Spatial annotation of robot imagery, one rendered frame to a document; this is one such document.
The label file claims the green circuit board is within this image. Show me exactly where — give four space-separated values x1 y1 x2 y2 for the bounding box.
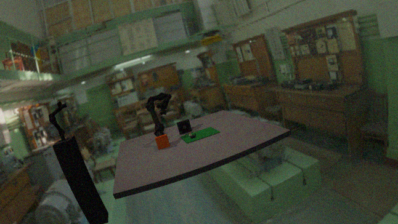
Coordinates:
181 127 221 143

